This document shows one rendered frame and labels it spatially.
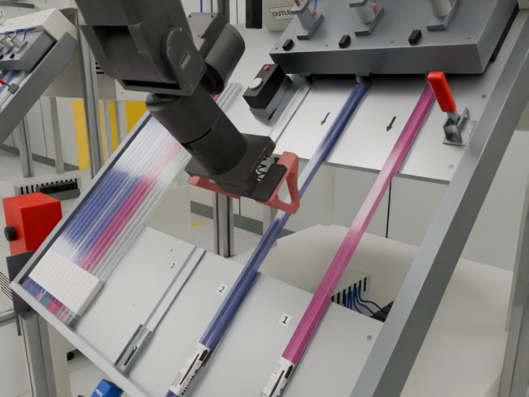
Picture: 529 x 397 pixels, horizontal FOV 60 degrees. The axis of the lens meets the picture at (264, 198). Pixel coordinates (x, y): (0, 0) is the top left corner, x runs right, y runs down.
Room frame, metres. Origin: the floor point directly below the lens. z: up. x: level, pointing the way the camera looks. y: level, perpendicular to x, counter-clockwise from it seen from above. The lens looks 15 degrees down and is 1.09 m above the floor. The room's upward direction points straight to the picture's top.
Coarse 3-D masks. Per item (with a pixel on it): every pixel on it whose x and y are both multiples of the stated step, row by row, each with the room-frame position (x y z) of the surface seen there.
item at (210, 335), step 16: (352, 96) 0.69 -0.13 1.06; (352, 112) 0.68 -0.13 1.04; (336, 128) 0.65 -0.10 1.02; (320, 144) 0.64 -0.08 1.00; (320, 160) 0.62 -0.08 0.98; (304, 176) 0.61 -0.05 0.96; (304, 192) 0.60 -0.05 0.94; (272, 224) 0.57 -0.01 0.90; (272, 240) 0.56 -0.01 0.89; (256, 256) 0.54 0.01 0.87; (256, 272) 0.53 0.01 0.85; (240, 288) 0.51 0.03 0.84; (224, 304) 0.51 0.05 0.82; (224, 320) 0.49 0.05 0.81; (208, 336) 0.48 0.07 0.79
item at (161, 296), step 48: (144, 240) 0.69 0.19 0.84; (144, 288) 0.61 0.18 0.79; (192, 288) 0.57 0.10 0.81; (288, 288) 0.50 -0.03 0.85; (96, 336) 0.59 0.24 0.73; (144, 336) 0.55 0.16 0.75; (192, 336) 0.51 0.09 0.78; (240, 336) 0.48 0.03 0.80; (288, 336) 0.45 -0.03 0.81; (336, 336) 0.42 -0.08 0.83; (144, 384) 0.49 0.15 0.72; (192, 384) 0.45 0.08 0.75; (240, 384) 0.43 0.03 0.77; (288, 384) 0.40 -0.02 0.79; (336, 384) 0.39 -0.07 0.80
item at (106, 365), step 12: (12, 288) 0.74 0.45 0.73; (24, 300) 0.70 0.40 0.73; (36, 300) 0.68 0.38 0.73; (48, 312) 0.65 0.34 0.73; (60, 324) 0.61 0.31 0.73; (72, 336) 0.58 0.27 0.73; (84, 348) 0.55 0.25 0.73; (96, 348) 0.57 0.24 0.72; (96, 360) 0.53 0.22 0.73; (108, 360) 0.53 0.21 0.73; (108, 372) 0.50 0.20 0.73; (120, 372) 0.50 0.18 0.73; (120, 384) 0.48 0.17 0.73; (132, 384) 0.47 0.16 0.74; (132, 396) 0.46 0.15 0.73; (144, 396) 0.45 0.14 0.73
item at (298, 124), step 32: (256, 32) 1.02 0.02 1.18; (512, 32) 0.64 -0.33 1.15; (256, 64) 0.92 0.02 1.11; (288, 96) 0.79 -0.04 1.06; (320, 96) 0.74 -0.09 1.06; (384, 96) 0.67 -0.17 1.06; (416, 96) 0.64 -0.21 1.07; (480, 96) 0.58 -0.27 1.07; (256, 128) 0.77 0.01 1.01; (288, 128) 0.72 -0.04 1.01; (320, 128) 0.69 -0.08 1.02; (352, 128) 0.65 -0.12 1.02; (384, 128) 0.62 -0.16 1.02; (352, 160) 0.60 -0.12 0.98; (384, 160) 0.58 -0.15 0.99; (416, 160) 0.55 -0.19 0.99; (448, 160) 0.53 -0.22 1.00
